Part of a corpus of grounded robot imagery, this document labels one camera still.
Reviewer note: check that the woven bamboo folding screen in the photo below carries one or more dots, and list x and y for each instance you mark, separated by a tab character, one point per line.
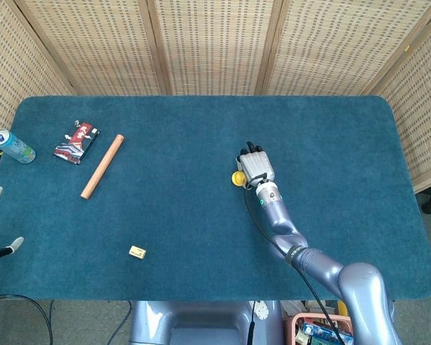
215	43

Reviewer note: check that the blue-grey robot torso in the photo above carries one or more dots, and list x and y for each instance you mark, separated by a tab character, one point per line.
200	323

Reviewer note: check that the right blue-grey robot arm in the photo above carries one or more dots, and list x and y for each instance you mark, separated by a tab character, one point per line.
359	287

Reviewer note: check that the small beige eraser block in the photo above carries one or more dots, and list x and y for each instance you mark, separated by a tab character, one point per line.
137	252

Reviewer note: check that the blue carpet table cover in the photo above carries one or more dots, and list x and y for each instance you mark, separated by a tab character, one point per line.
164	143

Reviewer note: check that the white power strip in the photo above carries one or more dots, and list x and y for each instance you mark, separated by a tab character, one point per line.
262	311

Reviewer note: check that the light blue drink can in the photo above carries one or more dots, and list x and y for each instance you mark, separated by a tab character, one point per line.
13	146

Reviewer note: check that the pink plastic basket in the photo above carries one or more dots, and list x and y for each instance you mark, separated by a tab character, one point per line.
308	332

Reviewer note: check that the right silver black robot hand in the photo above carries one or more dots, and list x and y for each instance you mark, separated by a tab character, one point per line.
256	165

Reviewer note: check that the wooden rod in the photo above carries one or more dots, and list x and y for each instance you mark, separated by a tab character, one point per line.
103	166

